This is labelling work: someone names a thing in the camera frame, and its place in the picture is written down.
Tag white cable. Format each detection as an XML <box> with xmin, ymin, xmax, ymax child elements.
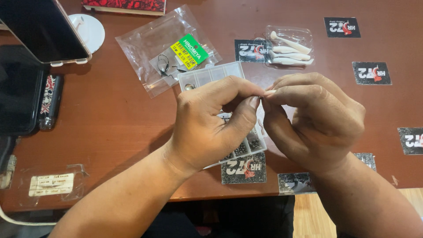
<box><xmin>0</xmin><ymin>205</ymin><xmax>57</xmax><ymax>227</ymax></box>

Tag black smartphone in clear case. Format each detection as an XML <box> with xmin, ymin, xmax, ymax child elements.
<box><xmin>0</xmin><ymin>0</ymin><xmax>93</xmax><ymax>65</ymax></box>

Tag red and black patterned book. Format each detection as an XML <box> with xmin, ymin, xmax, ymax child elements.
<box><xmin>81</xmin><ymin>0</ymin><xmax>167</xmax><ymax>16</ymax></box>

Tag clear plastic zip bag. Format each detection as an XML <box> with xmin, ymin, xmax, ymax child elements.
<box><xmin>115</xmin><ymin>4</ymin><xmax>223</xmax><ymax>99</ymax></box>

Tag black flat case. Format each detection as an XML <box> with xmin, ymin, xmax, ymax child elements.
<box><xmin>0</xmin><ymin>45</ymin><xmax>50</xmax><ymax>136</ymax></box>

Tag worn paper scrap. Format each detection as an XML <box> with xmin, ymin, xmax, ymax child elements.
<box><xmin>0</xmin><ymin>155</ymin><xmax>17</xmax><ymax>190</ymax></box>

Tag clear plastic lure blister pack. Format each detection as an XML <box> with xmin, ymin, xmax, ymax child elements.
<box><xmin>264</xmin><ymin>25</ymin><xmax>315</xmax><ymax>69</ymax></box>

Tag person's dark trousers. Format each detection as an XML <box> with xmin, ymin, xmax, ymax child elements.
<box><xmin>140</xmin><ymin>195</ymin><xmax>295</xmax><ymax>238</ymax></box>

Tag taped handwritten paper label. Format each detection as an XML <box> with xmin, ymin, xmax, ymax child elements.
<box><xmin>18</xmin><ymin>163</ymin><xmax>90</xmax><ymax>207</ymax></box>

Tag white soft shad lure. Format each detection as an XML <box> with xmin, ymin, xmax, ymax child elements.
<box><xmin>269</xmin><ymin>50</ymin><xmax>311</xmax><ymax>61</ymax></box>
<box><xmin>272</xmin><ymin>46</ymin><xmax>303</xmax><ymax>54</ymax></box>
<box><xmin>271</xmin><ymin>57</ymin><xmax>314</xmax><ymax>65</ymax></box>
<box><xmin>270</xmin><ymin>31</ymin><xmax>312</xmax><ymax>55</ymax></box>

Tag person's left hand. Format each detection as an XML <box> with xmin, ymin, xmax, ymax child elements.
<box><xmin>164</xmin><ymin>76</ymin><xmax>267</xmax><ymax>176</ymax></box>

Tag person's right hand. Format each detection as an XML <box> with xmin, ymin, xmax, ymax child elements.
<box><xmin>262</xmin><ymin>72</ymin><xmax>366</xmax><ymax>175</ymax></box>

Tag heap of small dark beads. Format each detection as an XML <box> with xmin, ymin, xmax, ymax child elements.
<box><xmin>221</xmin><ymin>136</ymin><xmax>262</xmax><ymax>161</ymax></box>

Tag white round phone stand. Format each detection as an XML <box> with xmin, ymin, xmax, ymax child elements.
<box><xmin>50</xmin><ymin>13</ymin><xmax>106</xmax><ymax>67</ymax></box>

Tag hook packet green yellow label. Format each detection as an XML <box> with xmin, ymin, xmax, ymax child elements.
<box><xmin>149</xmin><ymin>33</ymin><xmax>211</xmax><ymax>87</ymax></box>

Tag black sticker with red fish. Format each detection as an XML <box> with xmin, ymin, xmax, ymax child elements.
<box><xmin>397</xmin><ymin>127</ymin><xmax>423</xmax><ymax>156</ymax></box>
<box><xmin>234</xmin><ymin>39</ymin><xmax>272</xmax><ymax>63</ymax></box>
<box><xmin>352</xmin><ymin>61</ymin><xmax>393</xmax><ymax>86</ymax></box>
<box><xmin>354</xmin><ymin>152</ymin><xmax>377</xmax><ymax>172</ymax></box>
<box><xmin>323</xmin><ymin>17</ymin><xmax>361</xmax><ymax>38</ymax></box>
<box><xmin>221</xmin><ymin>151</ymin><xmax>267</xmax><ymax>184</ymax></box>
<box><xmin>278</xmin><ymin>172</ymin><xmax>317</xmax><ymax>196</ymax></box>

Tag clear plastic compartment tackle box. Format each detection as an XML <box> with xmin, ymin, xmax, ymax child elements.
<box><xmin>177</xmin><ymin>61</ymin><xmax>268</xmax><ymax>169</ymax></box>

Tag black tube with red print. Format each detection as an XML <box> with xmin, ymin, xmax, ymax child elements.
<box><xmin>38</xmin><ymin>74</ymin><xmax>65</xmax><ymax>130</ymax></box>

